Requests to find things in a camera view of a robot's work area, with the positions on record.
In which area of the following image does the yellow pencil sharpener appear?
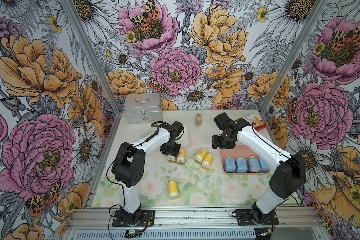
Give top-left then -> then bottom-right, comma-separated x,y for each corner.
167,155 -> 176,163
201,154 -> 214,169
176,148 -> 185,164
195,148 -> 207,164
167,180 -> 179,199

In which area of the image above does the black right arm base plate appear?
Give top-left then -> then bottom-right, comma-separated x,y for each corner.
231,209 -> 279,226

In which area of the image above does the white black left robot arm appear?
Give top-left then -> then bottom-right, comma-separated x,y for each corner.
109,121 -> 184,226

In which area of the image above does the pink plastic tray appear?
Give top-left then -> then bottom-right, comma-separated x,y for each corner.
219,145 -> 271,176

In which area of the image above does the blue pencil sharpener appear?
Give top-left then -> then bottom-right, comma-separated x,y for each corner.
248,156 -> 261,173
236,158 -> 248,174
258,158 -> 271,172
223,157 -> 236,173

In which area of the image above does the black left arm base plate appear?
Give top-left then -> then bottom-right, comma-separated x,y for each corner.
111,210 -> 156,227

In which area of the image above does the white plastic tray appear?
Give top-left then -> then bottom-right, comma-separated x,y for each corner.
135,125 -> 191,147

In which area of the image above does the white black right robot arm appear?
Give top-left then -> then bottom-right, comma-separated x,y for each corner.
212,113 -> 306,225

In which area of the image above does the red white small box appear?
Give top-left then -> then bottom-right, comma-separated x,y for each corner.
244,114 -> 267,131

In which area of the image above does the small glass bottle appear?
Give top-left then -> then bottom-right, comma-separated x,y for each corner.
195,114 -> 202,127

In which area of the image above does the aluminium rail frame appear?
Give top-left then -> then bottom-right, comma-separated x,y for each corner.
64,205 -> 331,240

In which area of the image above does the silver metal case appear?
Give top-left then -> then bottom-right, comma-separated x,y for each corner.
124,93 -> 163,124

